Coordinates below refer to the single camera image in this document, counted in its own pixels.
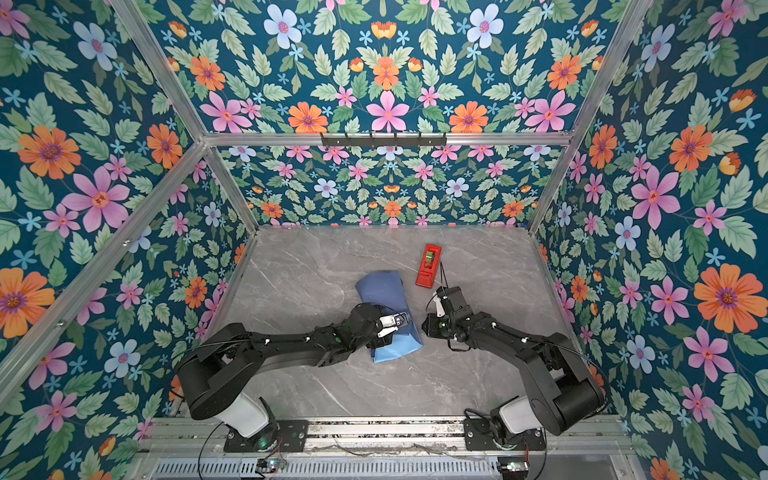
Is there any red tape dispenser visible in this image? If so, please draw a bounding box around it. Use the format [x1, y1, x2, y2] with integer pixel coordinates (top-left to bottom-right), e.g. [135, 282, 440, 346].
[415, 244, 442, 289]

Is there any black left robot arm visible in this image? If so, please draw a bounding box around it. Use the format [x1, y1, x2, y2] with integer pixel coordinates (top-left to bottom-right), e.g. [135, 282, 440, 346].
[177, 303, 408, 438]

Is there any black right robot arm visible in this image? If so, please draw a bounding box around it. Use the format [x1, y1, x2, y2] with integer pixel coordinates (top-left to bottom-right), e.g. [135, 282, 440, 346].
[422, 286, 606, 443]

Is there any aluminium left side bar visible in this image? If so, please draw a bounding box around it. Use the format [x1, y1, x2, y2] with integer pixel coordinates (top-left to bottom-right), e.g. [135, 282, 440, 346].
[1, 140, 206, 409]

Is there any aluminium horizontal back bar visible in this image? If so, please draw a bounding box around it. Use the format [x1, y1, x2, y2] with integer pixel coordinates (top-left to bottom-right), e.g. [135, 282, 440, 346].
[204, 132, 573, 148]

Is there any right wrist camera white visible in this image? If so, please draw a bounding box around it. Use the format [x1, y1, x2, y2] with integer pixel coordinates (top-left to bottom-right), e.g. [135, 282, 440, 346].
[434, 297, 446, 318]

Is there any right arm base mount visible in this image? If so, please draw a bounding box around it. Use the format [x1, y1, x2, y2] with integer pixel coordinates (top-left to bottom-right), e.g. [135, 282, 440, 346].
[463, 396, 546, 451]

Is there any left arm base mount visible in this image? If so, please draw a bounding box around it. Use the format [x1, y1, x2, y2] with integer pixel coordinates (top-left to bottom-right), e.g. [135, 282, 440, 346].
[217, 394, 309, 453]

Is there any white vented cable duct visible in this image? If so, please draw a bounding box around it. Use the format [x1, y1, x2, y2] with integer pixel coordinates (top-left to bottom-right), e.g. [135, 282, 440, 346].
[149, 457, 501, 479]

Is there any black hook rail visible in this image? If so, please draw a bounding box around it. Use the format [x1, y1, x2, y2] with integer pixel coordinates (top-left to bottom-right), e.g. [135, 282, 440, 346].
[320, 133, 448, 148]

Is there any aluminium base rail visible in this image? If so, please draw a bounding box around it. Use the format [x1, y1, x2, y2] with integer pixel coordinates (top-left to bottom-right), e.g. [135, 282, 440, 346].
[138, 415, 634, 456]

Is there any aluminium corner frame post left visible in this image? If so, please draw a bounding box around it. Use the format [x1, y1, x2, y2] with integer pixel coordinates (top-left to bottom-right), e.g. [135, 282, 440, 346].
[111, 1, 258, 236]

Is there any aluminium corner frame post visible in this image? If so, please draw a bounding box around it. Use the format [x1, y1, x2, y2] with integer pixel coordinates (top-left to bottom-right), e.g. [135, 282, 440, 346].
[111, 1, 258, 236]
[528, 0, 653, 238]

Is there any aluminium corner frame post right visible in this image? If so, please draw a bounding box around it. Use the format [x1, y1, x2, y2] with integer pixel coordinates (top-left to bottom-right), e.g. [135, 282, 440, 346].
[528, 0, 653, 238]

